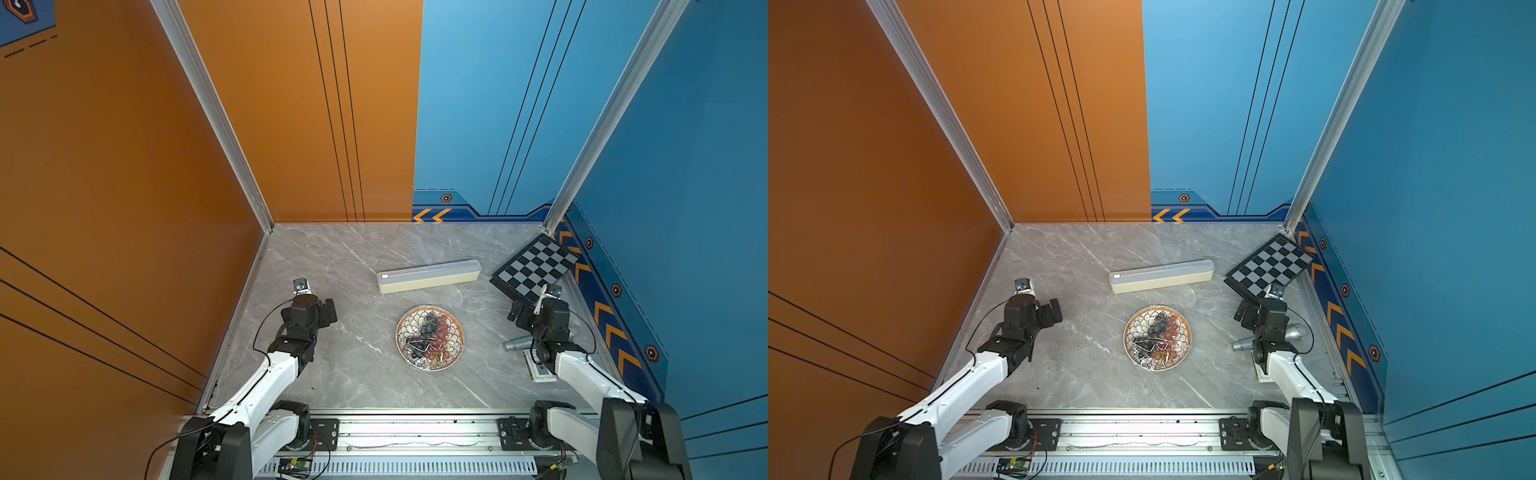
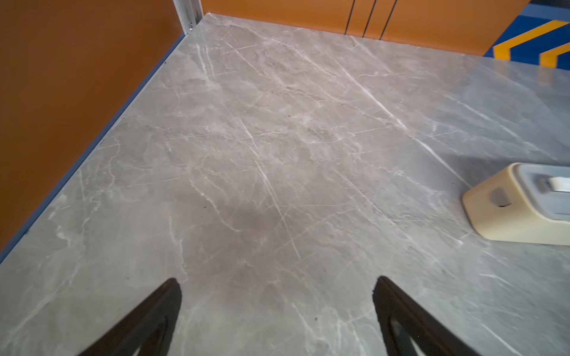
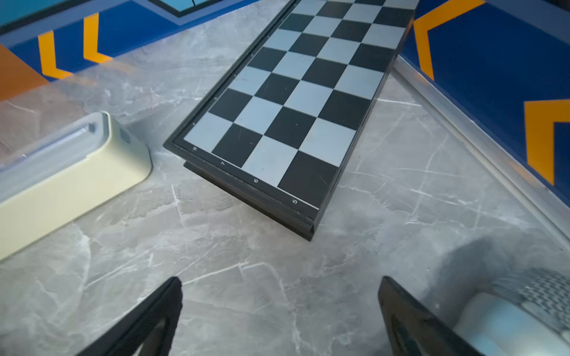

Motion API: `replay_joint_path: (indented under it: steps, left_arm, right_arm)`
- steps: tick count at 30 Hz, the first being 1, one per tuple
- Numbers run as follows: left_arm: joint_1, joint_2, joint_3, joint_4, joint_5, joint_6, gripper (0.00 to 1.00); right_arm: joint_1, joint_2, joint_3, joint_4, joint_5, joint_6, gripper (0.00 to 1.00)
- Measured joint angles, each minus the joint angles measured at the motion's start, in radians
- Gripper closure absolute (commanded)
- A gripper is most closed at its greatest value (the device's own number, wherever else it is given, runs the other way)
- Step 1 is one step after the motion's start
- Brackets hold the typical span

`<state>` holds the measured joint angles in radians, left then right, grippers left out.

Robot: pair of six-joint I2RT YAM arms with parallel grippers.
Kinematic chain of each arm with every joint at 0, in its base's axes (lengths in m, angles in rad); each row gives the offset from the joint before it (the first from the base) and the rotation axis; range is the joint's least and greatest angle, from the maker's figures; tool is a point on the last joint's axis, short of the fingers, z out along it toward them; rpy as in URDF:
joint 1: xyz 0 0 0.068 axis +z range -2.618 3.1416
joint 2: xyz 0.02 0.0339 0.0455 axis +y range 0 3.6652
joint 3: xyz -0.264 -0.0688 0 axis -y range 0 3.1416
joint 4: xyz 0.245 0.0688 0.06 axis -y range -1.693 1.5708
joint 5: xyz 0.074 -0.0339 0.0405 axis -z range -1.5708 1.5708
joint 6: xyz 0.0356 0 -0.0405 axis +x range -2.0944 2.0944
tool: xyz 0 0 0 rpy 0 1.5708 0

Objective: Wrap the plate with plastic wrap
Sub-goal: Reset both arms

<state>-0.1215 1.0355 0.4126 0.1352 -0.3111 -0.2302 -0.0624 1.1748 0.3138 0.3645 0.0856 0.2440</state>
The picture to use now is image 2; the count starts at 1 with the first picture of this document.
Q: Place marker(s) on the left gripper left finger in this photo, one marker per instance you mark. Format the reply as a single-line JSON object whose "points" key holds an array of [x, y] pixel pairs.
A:
{"points": [[148, 329]]}

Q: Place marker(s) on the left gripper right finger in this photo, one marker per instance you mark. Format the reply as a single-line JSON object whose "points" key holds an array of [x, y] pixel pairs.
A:
{"points": [[408, 329]]}

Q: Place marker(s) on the white plastic wrap dispenser box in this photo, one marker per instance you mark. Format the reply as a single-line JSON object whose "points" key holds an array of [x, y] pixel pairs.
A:
{"points": [[523, 203]]}

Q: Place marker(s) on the left aluminium corner post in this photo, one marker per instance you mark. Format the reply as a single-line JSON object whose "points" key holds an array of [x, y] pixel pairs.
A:
{"points": [[190, 12]]}

